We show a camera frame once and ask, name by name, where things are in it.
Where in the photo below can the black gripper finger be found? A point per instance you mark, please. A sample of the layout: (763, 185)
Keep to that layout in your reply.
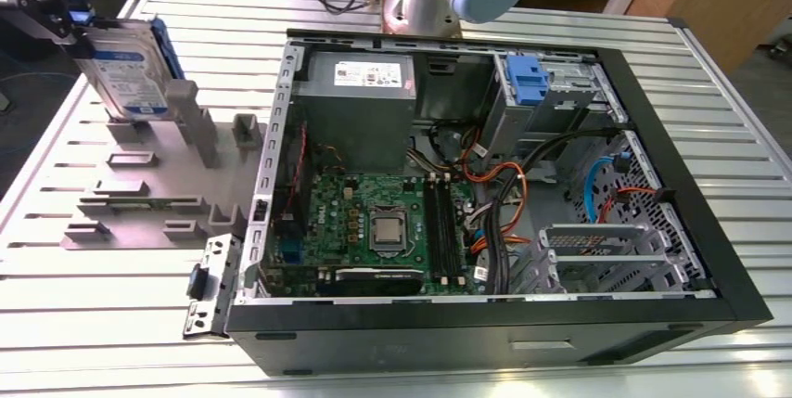
(73, 41)

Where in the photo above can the hard disk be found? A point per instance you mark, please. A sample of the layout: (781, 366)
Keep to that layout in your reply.
(129, 87)

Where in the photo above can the grey plastic parts rack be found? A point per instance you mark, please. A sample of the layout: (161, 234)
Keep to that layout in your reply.
(160, 180)

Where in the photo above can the green RAM stick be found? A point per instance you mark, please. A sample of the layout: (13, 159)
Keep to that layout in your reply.
(148, 206)

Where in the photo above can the grey power supply unit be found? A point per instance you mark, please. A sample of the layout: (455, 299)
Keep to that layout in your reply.
(359, 129)

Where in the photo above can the black latch with blue pad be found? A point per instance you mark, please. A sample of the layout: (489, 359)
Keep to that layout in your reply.
(197, 282)

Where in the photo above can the green motherboard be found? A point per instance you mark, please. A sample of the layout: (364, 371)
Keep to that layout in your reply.
(396, 189)

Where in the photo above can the silver CPU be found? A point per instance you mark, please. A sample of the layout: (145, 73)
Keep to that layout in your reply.
(389, 232)

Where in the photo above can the black graphics card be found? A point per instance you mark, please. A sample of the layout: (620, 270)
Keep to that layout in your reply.
(377, 279)

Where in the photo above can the black RAM slot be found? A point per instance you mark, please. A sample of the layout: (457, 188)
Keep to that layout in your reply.
(436, 231)
(453, 231)

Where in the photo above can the blue plastic drive latch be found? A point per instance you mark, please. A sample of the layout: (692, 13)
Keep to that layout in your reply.
(525, 78)

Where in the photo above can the grey metal drive cage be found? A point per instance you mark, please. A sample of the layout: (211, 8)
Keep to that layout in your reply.
(532, 124)

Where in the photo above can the black PC case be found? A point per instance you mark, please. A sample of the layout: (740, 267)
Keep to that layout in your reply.
(433, 337)

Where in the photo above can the silver rear bracket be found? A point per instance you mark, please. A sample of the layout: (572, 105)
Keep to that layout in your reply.
(223, 259)

